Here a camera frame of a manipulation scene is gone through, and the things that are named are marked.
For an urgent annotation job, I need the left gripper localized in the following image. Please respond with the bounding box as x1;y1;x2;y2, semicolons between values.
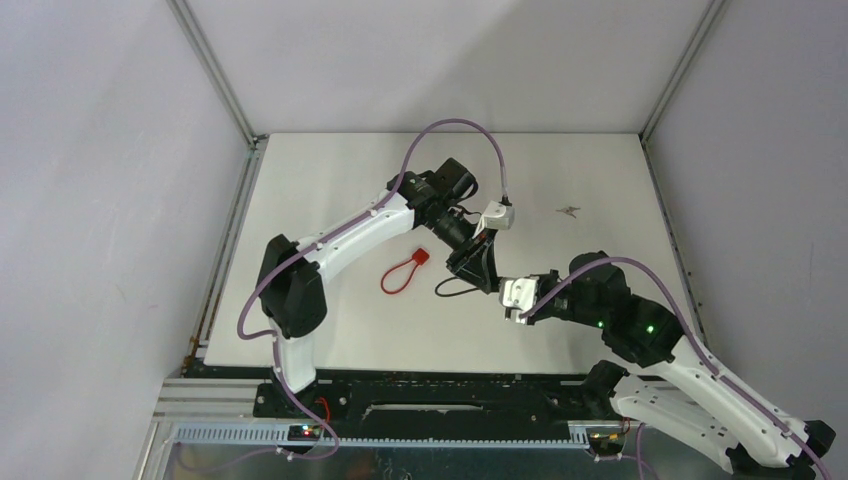
423;203;497;294

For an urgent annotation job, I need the black cable lock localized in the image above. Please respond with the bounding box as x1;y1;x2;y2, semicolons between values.
434;276;482;299

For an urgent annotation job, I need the red cable lock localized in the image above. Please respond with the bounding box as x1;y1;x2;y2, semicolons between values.
379;248;431;295

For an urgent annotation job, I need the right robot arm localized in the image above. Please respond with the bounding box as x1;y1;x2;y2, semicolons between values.
501;252;835;479

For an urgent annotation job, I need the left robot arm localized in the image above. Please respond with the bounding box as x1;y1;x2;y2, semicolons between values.
257;158;514;417

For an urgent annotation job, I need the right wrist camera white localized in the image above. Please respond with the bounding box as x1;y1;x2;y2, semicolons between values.
498;275;539;325

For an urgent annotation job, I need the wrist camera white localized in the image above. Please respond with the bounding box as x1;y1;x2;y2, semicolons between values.
498;275;539;325
474;197;515;236

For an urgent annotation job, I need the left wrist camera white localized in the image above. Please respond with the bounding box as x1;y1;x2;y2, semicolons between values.
474;197;515;236

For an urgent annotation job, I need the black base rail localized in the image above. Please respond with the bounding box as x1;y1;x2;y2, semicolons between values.
253;364;635;443

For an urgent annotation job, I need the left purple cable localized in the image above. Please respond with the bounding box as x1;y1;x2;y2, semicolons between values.
237;118;511;462

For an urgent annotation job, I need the purple cable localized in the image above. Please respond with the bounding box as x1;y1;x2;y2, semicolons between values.
237;118;511;462
519;256;836;480

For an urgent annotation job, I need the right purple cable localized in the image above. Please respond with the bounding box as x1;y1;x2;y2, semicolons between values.
519;256;836;480

